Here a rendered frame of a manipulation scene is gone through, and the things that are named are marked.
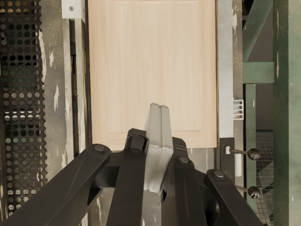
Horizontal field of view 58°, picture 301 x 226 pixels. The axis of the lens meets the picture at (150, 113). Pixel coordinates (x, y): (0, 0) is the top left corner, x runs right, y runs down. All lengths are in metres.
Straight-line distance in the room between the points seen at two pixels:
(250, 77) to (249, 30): 0.35
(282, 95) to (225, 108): 0.22
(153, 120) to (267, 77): 0.95
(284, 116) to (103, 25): 0.71
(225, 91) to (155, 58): 0.27
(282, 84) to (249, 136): 0.22
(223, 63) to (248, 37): 0.45
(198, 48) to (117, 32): 0.28
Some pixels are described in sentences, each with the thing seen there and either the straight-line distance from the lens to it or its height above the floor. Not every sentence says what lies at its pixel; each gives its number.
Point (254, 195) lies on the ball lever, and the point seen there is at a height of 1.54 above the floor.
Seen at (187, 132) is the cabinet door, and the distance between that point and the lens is 0.96.
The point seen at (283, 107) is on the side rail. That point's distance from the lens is 1.08.
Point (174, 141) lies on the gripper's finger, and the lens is 0.18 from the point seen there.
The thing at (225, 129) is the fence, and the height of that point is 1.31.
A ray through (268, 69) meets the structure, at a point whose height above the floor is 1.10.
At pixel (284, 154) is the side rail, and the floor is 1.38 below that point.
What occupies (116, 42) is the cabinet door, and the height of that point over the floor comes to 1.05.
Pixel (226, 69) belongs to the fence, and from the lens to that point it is 0.98.
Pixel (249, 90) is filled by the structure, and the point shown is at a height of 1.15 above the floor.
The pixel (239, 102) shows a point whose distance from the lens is 1.02.
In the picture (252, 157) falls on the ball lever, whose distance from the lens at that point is 0.89.
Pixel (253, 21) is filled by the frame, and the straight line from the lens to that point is 1.35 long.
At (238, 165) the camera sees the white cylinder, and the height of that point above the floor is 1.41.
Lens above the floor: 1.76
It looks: 33 degrees down
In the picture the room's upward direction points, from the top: 177 degrees clockwise
